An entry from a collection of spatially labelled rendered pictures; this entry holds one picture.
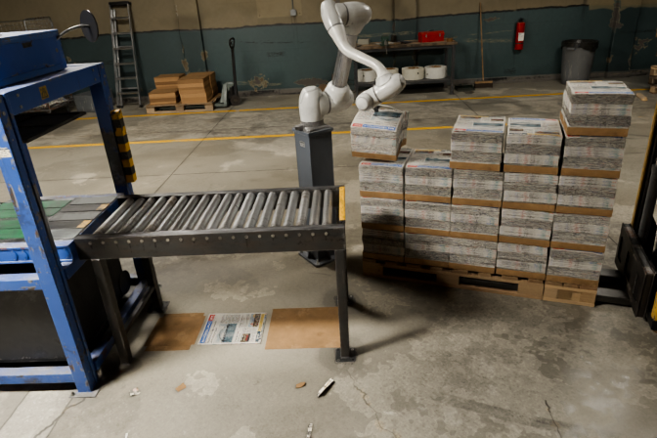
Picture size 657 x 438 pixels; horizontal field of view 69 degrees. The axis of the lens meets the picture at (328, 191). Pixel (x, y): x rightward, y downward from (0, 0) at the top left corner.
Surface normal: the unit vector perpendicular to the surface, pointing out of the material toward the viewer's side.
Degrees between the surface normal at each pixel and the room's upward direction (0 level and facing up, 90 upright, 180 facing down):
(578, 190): 90
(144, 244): 90
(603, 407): 0
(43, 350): 90
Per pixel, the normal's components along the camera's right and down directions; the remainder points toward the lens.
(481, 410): -0.06, -0.92
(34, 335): -0.02, 0.39
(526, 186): -0.33, 0.38
